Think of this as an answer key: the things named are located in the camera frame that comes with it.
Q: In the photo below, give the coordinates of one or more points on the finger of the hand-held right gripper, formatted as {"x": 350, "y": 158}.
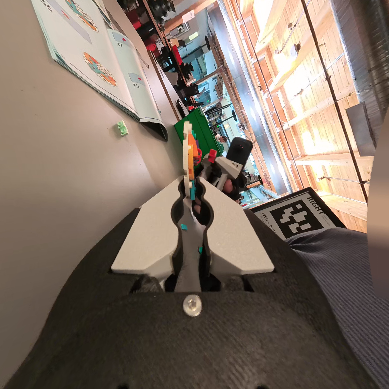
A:
{"x": 208, "y": 167}
{"x": 226, "y": 167}

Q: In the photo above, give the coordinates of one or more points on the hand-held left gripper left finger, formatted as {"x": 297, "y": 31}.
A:
{"x": 146, "y": 237}

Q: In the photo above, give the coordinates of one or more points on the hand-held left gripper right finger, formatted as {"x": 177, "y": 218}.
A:
{"x": 240, "y": 237}

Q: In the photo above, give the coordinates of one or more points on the white lego model with coloured bricks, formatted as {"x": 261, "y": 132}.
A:
{"x": 187, "y": 152}

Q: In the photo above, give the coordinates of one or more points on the stack of green storage bins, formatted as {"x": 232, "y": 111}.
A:
{"x": 200, "y": 127}

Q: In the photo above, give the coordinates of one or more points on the light green lego brick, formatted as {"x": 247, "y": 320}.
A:
{"x": 122, "y": 127}

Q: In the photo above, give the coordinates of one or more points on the lego instruction booklet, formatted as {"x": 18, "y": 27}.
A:
{"x": 76, "y": 45}

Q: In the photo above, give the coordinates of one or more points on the person's right hand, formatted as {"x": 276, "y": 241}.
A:
{"x": 228, "y": 186}

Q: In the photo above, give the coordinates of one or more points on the black framed marker sign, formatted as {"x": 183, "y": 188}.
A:
{"x": 299, "y": 217}

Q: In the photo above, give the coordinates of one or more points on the dark grey hanging panel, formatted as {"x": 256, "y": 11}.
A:
{"x": 361, "y": 130}

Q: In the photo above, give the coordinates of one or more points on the silver ventilation duct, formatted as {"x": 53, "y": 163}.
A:
{"x": 364, "y": 45}

